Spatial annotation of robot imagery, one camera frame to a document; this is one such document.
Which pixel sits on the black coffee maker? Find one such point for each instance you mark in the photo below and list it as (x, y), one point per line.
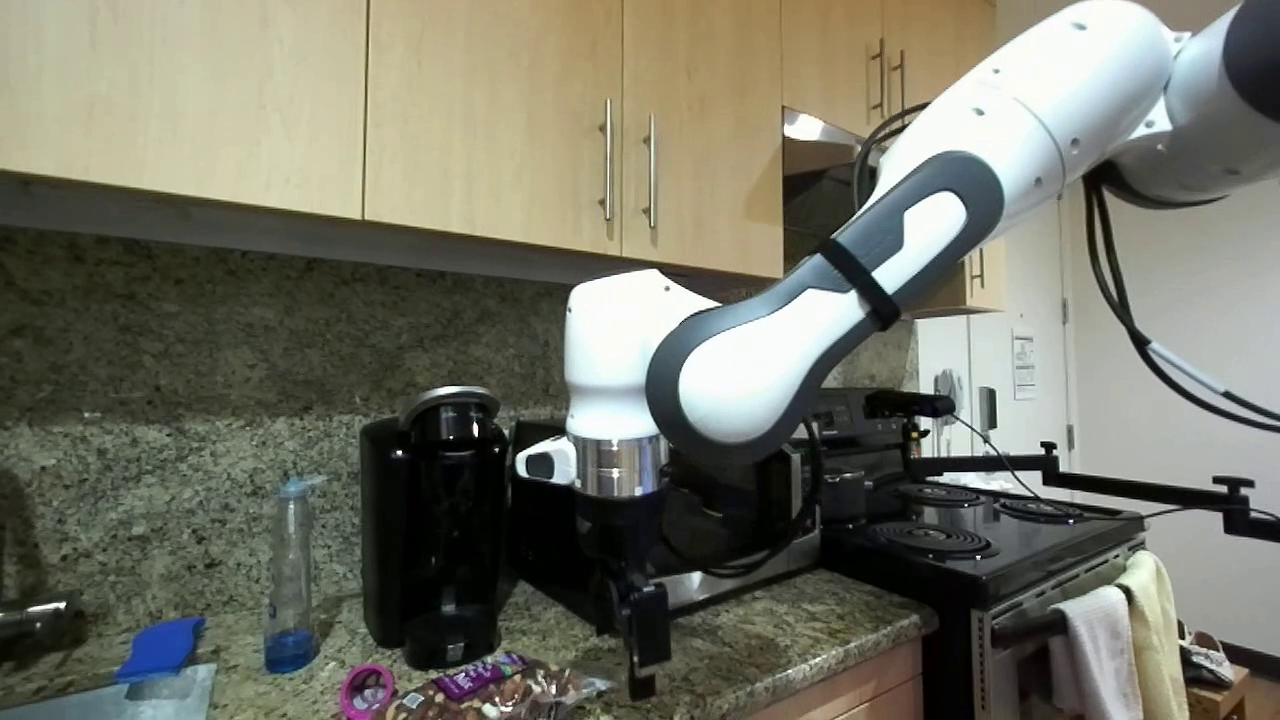
(435, 540)

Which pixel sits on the sink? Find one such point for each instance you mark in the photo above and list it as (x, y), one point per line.
(120, 700)

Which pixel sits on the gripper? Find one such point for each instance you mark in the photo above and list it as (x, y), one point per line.
(620, 530)

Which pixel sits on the cabinet door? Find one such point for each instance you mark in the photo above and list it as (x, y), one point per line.
(710, 130)
(945, 40)
(180, 95)
(830, 55)
(490, 120)

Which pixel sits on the camera on mount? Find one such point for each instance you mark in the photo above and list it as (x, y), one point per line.
(1100, 487)

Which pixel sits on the wooden box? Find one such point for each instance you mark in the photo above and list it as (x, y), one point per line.
(1225, 700)

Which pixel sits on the black and silver toaster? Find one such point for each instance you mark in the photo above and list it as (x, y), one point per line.
(540, 545)

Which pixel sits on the clear water bottle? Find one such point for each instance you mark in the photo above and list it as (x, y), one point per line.
(291, 590)

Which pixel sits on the white towel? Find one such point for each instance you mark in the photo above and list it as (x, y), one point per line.
(1100, 660)

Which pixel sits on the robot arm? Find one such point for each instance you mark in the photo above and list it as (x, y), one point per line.
(950, 170)

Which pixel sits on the blue bag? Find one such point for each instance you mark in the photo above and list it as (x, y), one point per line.
(162, 645)

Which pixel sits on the paper note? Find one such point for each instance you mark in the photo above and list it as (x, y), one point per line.
(1024, 366)

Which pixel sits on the yellow towel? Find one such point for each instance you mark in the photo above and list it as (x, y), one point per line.
(1160, 640)

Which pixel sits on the plastic bag of nuts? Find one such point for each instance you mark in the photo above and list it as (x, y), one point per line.
(500, 692)

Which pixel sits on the tap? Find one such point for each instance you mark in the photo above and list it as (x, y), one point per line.
(40, 622)

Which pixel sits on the drawer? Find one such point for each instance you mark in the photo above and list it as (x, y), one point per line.
(850, 690)

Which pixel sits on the steel range hood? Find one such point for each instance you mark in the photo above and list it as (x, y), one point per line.
(815, 190)

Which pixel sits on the oven door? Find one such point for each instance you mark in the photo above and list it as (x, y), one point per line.
(1012, 690)

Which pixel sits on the shoe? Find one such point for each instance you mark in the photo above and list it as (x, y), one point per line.
(1207, 658)

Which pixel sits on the stove burner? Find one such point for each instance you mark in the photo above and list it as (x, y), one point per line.
(1040, 511)
(935, 541)
(942, 495)

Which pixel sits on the black stove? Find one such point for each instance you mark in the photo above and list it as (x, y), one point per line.
(1000, 580)

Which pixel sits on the pink round lid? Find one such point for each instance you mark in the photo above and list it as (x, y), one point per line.
(360, 695)

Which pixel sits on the wooden wall cabinet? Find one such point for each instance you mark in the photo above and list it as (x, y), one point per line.
(480, 120)

